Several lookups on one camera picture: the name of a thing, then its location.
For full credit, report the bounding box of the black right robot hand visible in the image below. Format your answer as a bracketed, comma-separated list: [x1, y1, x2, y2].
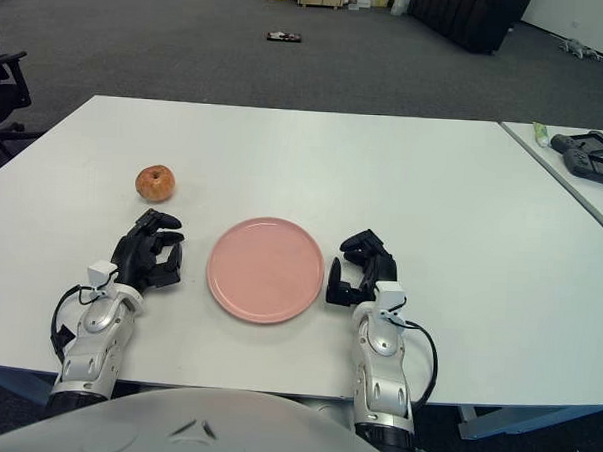
[325, 226, 401, 309]

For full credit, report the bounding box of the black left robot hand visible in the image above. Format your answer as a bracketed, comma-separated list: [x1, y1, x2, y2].
[108, 206, 188, 295]

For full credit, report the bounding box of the red yellow apple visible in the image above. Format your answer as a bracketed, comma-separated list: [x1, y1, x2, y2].
[134, 163, 178, 203]

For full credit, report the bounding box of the pink round plate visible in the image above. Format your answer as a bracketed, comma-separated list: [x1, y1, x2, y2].
[203, 214, 329, 329]

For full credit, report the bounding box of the grey robot torso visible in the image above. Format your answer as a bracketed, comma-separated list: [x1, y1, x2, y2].
[0, 378, 411, 452]

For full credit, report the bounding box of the green white tube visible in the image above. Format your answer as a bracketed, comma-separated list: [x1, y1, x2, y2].
[532, 121, 552, 149]

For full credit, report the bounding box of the black office chair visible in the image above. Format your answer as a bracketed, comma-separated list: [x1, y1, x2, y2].
[0, 10, 50, 177]

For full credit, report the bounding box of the black handheld controller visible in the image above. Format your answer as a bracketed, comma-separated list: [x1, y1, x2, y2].
[560, 146, 603, 190]

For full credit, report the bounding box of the flat black tray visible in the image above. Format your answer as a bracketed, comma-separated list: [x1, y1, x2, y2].
[265, 29, 305, 44]

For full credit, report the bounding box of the black partition cabinet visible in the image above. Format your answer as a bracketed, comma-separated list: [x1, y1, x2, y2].
[406, 0, 535, 58]

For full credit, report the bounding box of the small grey robot dog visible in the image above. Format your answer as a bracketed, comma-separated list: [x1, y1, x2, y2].
[561, 38, 603, 62]

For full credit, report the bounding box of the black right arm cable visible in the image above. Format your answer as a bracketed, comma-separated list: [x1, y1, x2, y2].
[398, 317, 442, 408]

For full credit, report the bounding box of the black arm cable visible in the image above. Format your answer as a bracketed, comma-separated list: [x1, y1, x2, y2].
[48, 282, 101, 364]
[398, 317, 442, 408]

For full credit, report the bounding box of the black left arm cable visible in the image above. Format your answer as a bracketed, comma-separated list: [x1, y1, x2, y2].
[48, 282, 101, 364]

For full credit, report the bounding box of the blue grey table frame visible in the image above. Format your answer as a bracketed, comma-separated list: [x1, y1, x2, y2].
[454, 400, 603, 447]

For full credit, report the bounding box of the black controller with frame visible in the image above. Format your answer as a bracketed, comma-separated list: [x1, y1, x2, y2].
[549, 128, 603, 156]

